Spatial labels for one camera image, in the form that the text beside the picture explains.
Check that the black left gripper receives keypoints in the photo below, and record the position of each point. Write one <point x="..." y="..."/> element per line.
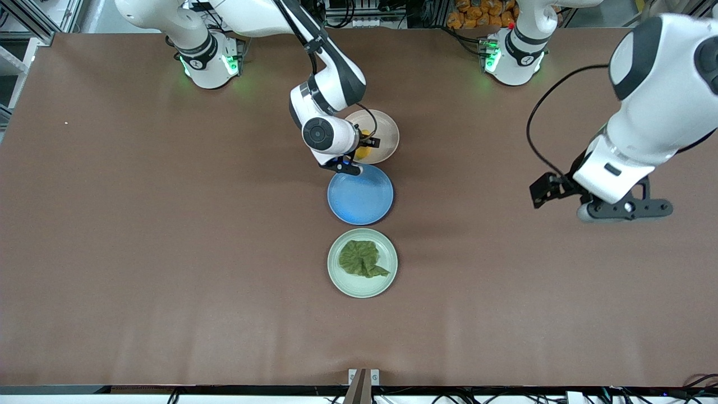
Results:
<point x="564" y="186"/>

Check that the green lettuce leaf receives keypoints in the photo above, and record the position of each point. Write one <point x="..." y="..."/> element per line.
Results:
<point x="362" y="259"/>

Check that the mint green plate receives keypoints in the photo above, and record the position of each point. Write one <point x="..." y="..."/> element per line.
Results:
<point x="359" y="287"/>

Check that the beige plate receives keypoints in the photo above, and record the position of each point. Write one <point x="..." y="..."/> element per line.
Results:
<point x="387" y="132"/>

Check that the aluminium frame profile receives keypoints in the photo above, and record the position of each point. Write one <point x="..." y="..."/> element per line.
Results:
<point x="42" y="35"/>

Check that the brown camera mount post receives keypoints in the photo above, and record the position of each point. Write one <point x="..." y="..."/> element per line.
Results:
<point x="359" y="390"/>

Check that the bag of orange snacks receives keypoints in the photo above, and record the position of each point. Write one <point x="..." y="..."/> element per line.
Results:
<point x="477" y="14"/>

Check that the blue plate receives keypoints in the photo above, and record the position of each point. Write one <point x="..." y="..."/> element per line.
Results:
<point x="360" y="196"/>

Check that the yellow lemon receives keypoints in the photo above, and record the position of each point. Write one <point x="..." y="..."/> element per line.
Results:
<point x="363" y="153"/>

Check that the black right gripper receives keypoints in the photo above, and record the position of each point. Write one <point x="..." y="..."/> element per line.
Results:
<point x="366" y="143"/>

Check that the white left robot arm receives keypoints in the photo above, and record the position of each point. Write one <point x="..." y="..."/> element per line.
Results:
<point x="656" y="112"/>

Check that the black table edge trim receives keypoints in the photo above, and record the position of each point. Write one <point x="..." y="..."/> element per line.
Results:
<point x="224" y="389"/>

